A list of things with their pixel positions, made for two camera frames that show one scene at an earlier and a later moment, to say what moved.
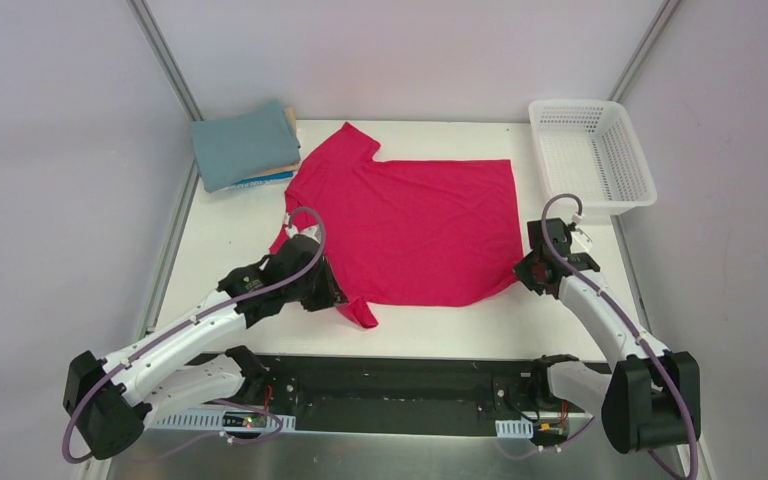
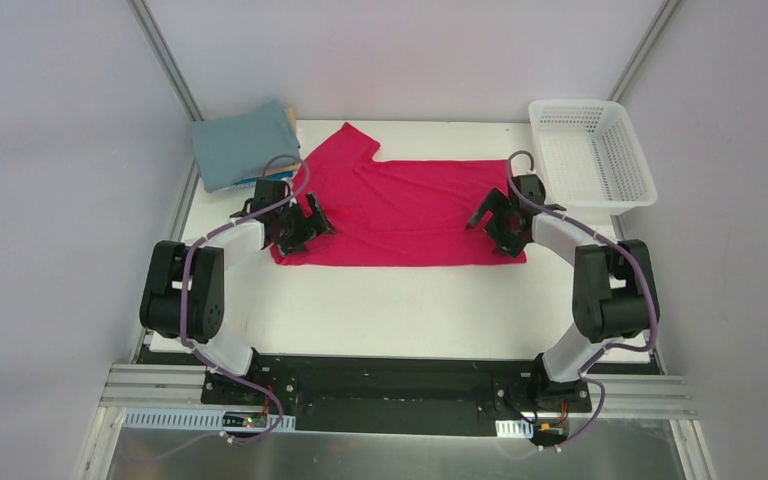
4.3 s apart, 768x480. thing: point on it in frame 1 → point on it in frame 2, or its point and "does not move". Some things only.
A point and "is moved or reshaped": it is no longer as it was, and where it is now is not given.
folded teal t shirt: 229,149 does not move
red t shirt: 405,233 is moved or reshaped
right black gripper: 531,274 → 502,222
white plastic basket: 589,149 does not move
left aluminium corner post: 166,58 does not move
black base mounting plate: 522,392 does not move
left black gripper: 330,287 → 300,223
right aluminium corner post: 666,14 does not move
